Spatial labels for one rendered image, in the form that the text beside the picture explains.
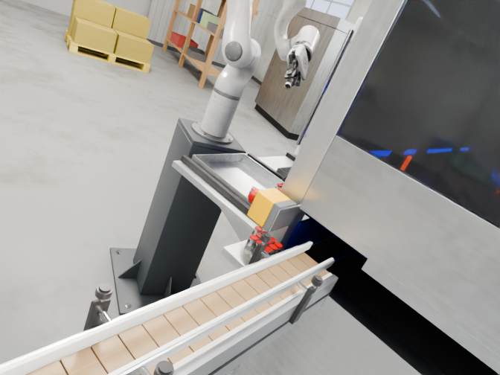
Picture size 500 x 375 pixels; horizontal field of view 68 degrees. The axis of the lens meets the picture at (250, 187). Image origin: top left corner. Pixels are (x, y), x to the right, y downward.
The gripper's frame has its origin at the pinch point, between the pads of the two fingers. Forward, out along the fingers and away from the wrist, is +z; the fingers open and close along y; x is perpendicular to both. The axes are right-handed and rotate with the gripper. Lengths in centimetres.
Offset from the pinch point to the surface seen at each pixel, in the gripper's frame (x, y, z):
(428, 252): -42, 6, 64
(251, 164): 17.3, 23.4, 16.9
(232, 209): 8, 11, 50
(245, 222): 4, 12, 53
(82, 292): 102, 61, 60
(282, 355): -8, 35, 78
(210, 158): 25.1, 11.3, 27.1
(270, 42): 298, 296, -725
